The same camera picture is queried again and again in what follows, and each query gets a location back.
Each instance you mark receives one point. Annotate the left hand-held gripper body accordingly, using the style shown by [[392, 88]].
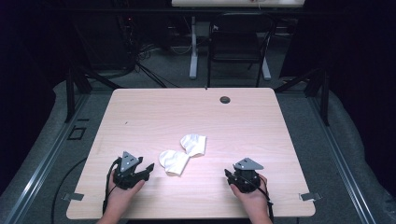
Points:
[[127, 174]]

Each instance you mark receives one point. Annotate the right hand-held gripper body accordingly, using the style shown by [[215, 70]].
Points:
[[247, 179]]

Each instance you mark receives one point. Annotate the white sock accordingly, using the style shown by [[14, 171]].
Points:
[[173, 162], [193, 145]]

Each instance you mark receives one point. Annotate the person's right hand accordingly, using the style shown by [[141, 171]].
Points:
[[253, 200]]

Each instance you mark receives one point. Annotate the person's left hand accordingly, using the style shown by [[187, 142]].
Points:
[[120, 197]]

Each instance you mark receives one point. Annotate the black folding chair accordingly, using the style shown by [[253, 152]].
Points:
[[238, 46]]

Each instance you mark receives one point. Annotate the white background table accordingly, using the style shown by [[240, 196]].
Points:
[[238, 3]]

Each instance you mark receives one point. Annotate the metal table corner bracket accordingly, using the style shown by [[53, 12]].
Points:
[[73, 196], [310, 196]]

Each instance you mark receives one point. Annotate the aluminium floor rail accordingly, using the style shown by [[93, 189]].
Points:
[[40, 169], [342, 161]]

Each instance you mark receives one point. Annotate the black metal stand frame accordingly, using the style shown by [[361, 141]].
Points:
[[323, 96], [71, 93]]

